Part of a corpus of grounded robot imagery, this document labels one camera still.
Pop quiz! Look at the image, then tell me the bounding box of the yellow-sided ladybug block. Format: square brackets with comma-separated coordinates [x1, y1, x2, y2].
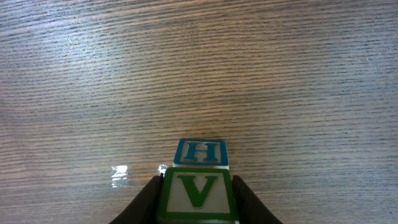
[156, 167, 239, 223]

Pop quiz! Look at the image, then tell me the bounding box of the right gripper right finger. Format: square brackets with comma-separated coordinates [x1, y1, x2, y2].
[231, 175, 282, 224]

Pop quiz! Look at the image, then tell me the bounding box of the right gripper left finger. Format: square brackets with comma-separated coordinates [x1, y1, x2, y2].
[109, 175, 164, 224]

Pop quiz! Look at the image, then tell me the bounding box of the pretzel block red side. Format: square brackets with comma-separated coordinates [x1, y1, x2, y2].
[173, 139, 229, 170]

